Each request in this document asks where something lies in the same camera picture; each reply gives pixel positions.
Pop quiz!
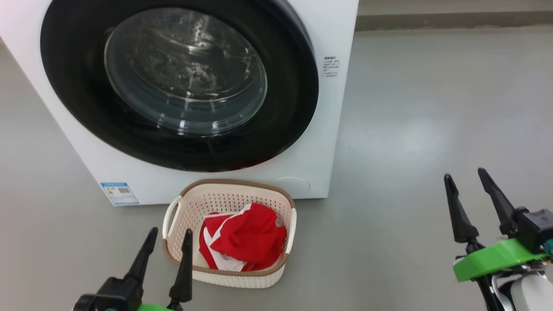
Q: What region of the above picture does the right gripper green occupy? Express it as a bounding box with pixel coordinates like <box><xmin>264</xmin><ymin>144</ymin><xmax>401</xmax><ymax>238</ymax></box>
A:
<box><xmin>444</xmin><ymin>168</ymin><xmax>548</xmax><ymax>282</ymax></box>

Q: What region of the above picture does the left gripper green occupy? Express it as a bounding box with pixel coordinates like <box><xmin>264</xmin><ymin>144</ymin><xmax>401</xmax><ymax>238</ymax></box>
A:
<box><xmin>123</xmin><ymin>227</ymin><xmax>194</xmax><ymax>311</ymax></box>

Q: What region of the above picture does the red and white garment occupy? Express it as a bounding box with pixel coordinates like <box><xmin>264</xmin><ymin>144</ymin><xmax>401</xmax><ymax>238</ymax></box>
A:
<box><xmin>199</xmin><ymin>202</ymin><xmax>288</xmax><ymax>273</ymax></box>

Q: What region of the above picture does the round glass washing machine door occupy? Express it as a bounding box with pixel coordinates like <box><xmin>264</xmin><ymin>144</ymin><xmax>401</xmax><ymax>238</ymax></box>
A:
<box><xmin>40</xmin><ymin>0</ymin><xmax>319</xmax><ymax>172</ymax></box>

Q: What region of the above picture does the cream perforated laundry basket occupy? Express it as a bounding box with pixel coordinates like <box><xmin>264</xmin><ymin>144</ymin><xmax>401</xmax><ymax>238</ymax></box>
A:
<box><xmin>162</xmin><ymin>179</ymin><xmax>298</xmax><ymax>289</ymax></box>

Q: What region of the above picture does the white washing machine body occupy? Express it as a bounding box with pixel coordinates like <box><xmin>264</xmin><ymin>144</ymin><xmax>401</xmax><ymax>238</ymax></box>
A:
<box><xmin>0</xmin><ymin>0</ymin><xmax>359</xmax><ymax>206</ymax></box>

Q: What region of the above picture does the blue energy label sticker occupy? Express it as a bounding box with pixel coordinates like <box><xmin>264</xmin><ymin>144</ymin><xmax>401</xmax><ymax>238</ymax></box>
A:
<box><xmin>100</xmin><ymin>181</ymin><xmax>140</xmax><ymax>206</ymax></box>

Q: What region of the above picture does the round white filter cover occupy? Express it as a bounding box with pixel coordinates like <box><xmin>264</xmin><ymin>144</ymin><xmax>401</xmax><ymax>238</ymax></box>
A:
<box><xmin>272</xmin><ymin>176</ymin><xmax>311</xmax><ymax>196</ymax></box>

